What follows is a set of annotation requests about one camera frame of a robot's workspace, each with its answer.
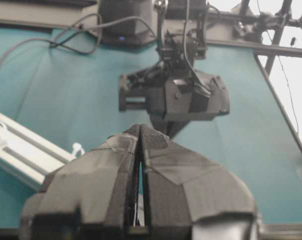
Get white zip-tie ring far end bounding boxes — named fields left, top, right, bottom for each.
left=71, top=142, right=85, bottom=159

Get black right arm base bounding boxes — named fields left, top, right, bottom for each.
left=98, top=0, right=157, bottom=48

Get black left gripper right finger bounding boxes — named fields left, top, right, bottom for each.
left=140, top=124, right=257, bottom=240

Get aluminium extrusion rail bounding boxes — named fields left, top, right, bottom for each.
left=0, top=113, right=75, bottom=190

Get black USB cable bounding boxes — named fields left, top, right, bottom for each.
left=0, top=13, right=158, bottom=78

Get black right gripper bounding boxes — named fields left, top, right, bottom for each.
left=119, top=69, right=230, bottom=139

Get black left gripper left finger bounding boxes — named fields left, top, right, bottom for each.
left=19, top=124, right=140, bottom=240

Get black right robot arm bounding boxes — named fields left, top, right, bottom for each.
left=119, top=0, right=230, bottom=138

